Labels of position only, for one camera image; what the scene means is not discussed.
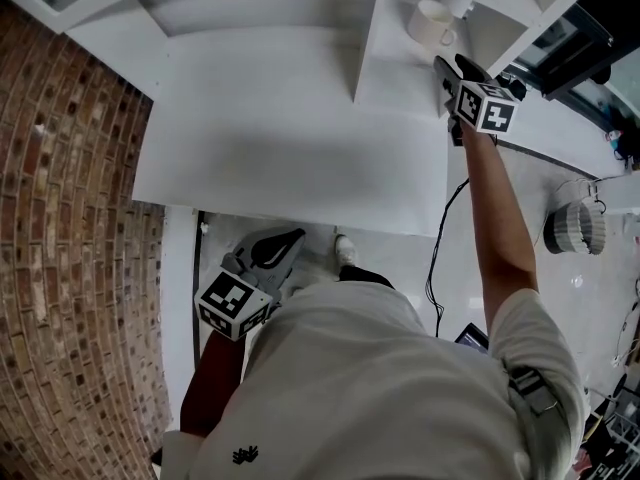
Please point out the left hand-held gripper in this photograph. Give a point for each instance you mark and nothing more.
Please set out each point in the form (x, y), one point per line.
(225, 295)

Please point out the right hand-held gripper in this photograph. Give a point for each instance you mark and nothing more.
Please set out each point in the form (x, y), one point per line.
(487, 110)

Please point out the white cup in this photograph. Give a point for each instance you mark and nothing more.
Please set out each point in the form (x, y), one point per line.
(425, 25)

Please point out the white shelf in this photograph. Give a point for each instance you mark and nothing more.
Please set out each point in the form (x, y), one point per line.
(400, 75)

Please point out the person's left forearm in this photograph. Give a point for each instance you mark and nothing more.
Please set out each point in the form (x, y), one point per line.
(210, 388)

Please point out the person's right forearm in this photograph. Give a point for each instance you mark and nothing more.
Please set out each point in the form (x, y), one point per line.
(495, 218)

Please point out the person's white shoe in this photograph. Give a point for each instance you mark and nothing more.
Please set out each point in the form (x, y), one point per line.
(346, 250)

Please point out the small white container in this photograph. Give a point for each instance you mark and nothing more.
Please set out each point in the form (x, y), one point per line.
(460, 5)

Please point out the person's black trousers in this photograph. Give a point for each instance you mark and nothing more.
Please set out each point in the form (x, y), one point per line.
(362, 275)

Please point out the dark framed window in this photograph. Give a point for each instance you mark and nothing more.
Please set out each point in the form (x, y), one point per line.
(580, 43)

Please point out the person's beige shirt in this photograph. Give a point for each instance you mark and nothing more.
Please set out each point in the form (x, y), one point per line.
(360, 393)

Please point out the black tablet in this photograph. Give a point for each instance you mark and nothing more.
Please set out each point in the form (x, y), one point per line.
(471, 338)

